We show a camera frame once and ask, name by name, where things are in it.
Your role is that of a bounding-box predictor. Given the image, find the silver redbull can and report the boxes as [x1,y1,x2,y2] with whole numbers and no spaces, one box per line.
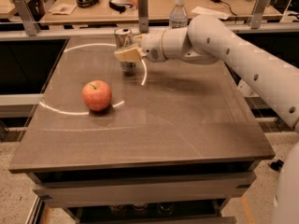
[114,27,135,77]

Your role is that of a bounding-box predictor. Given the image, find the left metal bracket post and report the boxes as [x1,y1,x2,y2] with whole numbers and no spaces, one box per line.
[12,0,40,36]

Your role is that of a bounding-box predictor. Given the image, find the black chair base leg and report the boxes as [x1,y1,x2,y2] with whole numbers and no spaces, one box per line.
[270,160,284,171]

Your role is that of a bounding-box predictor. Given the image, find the red apple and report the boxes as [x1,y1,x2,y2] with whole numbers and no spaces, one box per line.
[81,80,112,111]

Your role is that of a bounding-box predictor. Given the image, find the clear plastic water bottle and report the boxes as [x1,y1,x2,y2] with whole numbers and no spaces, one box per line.
[169,0,188,29]

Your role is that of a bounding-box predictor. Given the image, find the black sunglasses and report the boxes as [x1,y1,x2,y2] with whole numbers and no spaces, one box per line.
[108,0,134,14]

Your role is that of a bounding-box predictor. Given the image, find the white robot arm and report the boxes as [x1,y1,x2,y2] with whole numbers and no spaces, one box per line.
[114,15,299,224]

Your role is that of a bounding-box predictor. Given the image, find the grey drawer front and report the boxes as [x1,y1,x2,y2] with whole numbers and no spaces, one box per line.
[34,172,256,208]

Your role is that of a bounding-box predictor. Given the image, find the right metal bracket post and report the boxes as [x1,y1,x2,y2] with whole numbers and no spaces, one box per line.
[248,0,268,29]

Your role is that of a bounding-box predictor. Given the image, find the metal bracket post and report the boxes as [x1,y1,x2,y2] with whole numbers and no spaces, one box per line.
[12,0,40,36]
[248,0,268,29]
[137,0,149,33]

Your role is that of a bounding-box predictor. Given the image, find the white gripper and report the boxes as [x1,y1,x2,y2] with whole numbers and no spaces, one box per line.
[114,32,165,63]

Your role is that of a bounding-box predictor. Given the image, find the middle metal bracket post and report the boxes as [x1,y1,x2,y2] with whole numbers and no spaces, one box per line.
[137,0,149,33]

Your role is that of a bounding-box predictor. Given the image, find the small paper card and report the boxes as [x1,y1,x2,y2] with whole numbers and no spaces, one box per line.
[50,4,77,15]

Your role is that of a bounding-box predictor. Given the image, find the white paper sheet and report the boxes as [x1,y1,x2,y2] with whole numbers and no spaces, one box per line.
[192,7,230,21]

